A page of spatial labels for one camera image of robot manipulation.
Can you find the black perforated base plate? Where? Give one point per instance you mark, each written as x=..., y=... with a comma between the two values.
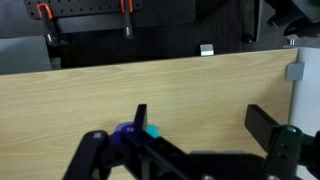
x=83, y=6

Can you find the grey table bracket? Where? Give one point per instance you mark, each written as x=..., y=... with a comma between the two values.
x=295, y=71
x=206, y=50

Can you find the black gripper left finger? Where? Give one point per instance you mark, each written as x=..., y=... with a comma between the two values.
x=143, y=156

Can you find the blue plastic cup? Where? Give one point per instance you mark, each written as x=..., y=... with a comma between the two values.
x=153, y=131

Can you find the white partition panel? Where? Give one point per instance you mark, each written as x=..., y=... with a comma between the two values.
x=308, y=100

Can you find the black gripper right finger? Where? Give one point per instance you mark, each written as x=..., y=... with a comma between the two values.
x=283, y=150

